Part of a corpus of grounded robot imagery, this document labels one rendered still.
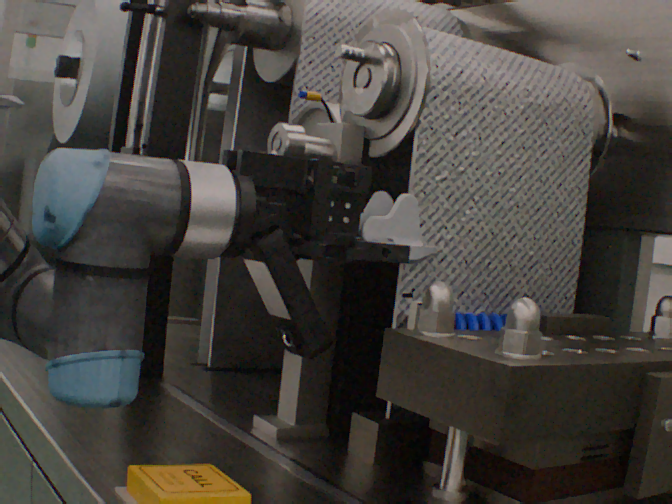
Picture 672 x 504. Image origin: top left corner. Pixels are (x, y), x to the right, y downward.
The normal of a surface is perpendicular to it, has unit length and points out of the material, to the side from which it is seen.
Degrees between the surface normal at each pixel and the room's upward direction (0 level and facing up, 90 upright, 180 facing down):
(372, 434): 90
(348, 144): 90
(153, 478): 0
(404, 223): 90
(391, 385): 90
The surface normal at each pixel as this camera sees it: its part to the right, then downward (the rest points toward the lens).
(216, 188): 0.52, -0.38
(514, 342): -0.47, -0.01
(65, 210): 0.45, 0.27
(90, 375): 0.18, 0.12
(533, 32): -0.84, -0.07
